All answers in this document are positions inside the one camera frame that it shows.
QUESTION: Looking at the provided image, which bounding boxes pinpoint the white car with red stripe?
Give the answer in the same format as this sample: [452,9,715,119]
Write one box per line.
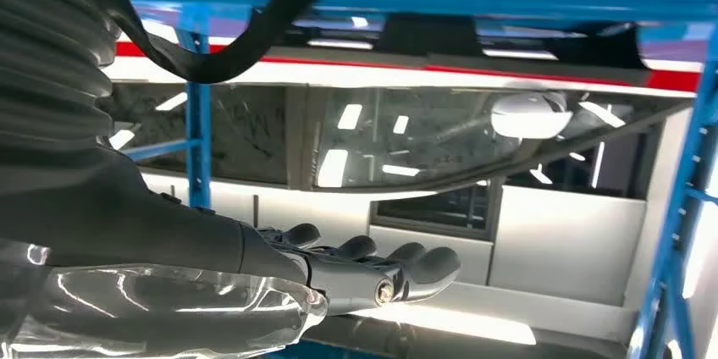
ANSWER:
[101,14,718,346]

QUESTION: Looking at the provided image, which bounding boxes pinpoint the thick black right wrist cable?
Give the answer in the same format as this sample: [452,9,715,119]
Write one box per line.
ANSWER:
[109,0,378,84]

